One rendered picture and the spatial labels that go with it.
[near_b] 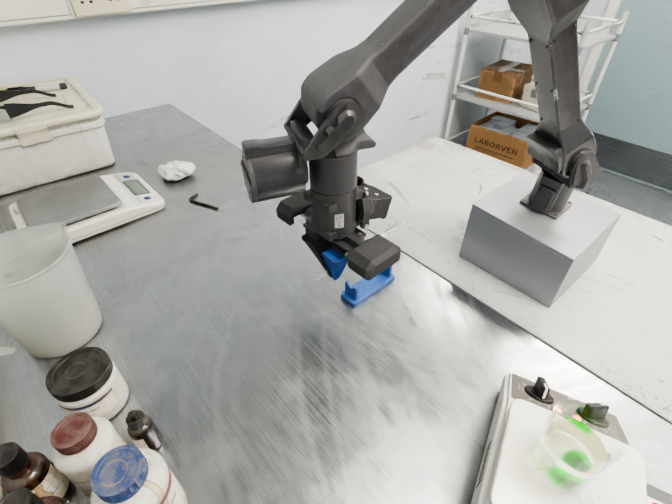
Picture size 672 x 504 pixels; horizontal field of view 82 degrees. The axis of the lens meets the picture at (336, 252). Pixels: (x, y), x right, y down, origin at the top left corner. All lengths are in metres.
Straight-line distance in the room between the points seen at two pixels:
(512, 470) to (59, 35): 1.45
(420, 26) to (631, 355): 0.53
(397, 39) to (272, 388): 0.43
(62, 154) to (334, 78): 0.84
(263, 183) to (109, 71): 1.14
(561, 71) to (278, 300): 0.50
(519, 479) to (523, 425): 0.05
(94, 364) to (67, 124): 0.69
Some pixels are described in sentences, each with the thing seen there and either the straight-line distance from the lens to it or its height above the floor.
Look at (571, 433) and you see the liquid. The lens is 0.43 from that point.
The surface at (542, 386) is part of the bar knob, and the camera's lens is 0.52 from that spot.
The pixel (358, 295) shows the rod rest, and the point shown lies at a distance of 0.64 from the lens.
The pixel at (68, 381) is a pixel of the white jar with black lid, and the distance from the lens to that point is 0.56.
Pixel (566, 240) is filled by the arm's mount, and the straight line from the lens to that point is 0.69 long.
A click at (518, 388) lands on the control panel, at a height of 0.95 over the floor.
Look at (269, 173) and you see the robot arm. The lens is 0.42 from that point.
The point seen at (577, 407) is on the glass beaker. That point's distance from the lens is 0.42.
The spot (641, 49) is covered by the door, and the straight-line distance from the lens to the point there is 3.33.
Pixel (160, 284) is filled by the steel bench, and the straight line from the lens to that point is 0.73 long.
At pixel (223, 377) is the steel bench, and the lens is 0.58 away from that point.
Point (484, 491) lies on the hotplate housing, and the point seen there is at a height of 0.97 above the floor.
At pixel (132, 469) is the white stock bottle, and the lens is 0.42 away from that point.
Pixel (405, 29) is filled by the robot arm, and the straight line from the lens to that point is 0.42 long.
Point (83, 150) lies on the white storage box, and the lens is 1.15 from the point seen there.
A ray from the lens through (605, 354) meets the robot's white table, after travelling 0.69.
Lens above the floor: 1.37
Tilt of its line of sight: 40 degrees down
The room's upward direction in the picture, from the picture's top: straight up
